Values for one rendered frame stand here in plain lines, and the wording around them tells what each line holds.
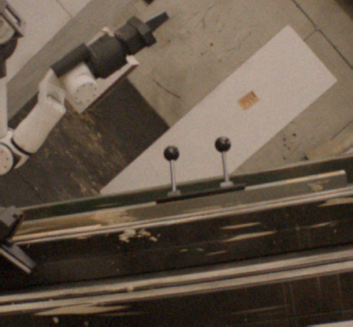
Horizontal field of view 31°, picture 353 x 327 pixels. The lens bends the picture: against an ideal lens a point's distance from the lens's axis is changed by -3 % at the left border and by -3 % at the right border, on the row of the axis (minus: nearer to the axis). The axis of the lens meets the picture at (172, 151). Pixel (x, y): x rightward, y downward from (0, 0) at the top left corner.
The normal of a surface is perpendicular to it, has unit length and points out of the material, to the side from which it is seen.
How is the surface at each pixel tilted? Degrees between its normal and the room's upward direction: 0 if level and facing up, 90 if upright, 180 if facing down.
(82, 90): 85
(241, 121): 90
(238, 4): 90
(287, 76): 90
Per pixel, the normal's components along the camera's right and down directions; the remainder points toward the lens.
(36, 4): -0.14, 0.15
